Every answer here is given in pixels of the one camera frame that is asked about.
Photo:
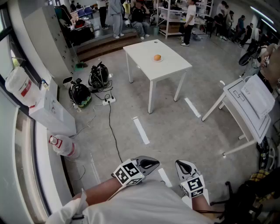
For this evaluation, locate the green dustpan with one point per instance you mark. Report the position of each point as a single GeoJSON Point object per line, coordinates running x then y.
{"type": "Point", "coordinates": [79, 66]}

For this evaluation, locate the yellow plaid cloth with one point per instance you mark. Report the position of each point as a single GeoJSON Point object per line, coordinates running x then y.
{"type": "Point", "coordinates": [260, 175]}

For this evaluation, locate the clothes rack with garments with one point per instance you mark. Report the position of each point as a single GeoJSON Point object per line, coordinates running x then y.
{"type": "Point", "coordinates": [63, 13]}

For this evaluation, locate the black chair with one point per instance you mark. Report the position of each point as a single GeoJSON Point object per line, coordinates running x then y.
{"type": "Point", "coordinates": [240, 203]}

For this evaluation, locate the person's white shirt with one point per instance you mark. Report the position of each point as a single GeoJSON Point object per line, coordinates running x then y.
{"type": "Point", "coordinates": [142, 205]}

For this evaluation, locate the white metal shelf rack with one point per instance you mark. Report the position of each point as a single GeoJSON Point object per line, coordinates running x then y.
{"type": "Point", "coordinates": [166, 22]}

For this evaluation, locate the small white bin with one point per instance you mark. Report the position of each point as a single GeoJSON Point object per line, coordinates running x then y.
{"type": "Point", "coordinates": [67, 82]}

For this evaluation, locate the person's right forearm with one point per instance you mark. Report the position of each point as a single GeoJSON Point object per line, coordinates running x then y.
{"type": "Point", "coordinates": [202, 204]}

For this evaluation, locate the long ceiling lamp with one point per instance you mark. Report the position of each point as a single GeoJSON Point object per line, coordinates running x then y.
{"type": "Point", "coordinates": [261, 14]}
{"type": "Point", "coordinates": [269, 25]}

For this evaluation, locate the white stacked sheets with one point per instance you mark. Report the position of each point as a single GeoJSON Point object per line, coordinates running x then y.
{"type": "Point", "coordinates": [258, 96]}

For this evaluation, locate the white folding table black lines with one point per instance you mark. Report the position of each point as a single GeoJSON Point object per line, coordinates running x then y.
{"type": "Point", "coordinates": [247, 113]}

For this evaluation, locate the white power strip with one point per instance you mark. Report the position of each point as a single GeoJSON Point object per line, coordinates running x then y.
{"type": "Point", "coordinates": [109, 101]}

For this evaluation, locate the white rectangular table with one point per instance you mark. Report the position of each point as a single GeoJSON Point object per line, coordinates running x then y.
{"type": "Point", "coordinates": [159, 67]}

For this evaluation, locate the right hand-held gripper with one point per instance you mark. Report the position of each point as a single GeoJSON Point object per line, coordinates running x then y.
{"type": "Point", "coordinates": [194, 186]}

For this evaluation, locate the green waste bin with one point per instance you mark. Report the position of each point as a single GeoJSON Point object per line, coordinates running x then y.
{"type": "Point", "coordinates": [156, 30]}

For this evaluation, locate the person's left forearm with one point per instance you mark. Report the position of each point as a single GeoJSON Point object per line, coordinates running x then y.
{"type": "Point", "coordinates": [98, 190]}

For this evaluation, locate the grey metal lockers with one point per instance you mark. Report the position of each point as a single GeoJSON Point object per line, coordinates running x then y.
{"type": "Point", "coordinates": [48, 32]}

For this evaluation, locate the blue chair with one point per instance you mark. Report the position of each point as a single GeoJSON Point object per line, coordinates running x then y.
{"type": "Point", "coordinates": [88, 11]}
{"type": "Point", "coordinates": [81, 12]}

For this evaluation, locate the orange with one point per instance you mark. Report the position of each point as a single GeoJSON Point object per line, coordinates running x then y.
{"type": "Point", "coordinates": [157, 57]}

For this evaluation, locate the large water jug red label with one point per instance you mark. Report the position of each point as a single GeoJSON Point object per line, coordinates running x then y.
{"type": "Point", "coordinates": [19, 85]}

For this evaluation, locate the black helmet green trim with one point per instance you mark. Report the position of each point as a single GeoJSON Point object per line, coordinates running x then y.
{"type": "Point", "coordinates": [79, 94]}

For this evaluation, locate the cardboard box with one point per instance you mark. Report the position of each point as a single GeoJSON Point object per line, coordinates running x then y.
{"type": "Point", "coordinates": [173, 28]}

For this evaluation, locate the wooden steps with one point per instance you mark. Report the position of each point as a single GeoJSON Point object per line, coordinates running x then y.
{"type": "Point", "coordinates": [105, 47]}

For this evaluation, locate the black bicycle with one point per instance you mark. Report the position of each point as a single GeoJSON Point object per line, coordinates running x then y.
{"type": "Point", "coordinates": [245, 58]}

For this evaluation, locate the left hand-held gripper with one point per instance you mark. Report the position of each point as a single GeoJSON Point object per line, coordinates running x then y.
{"type": "Point", "coordinates": [129, 172]}

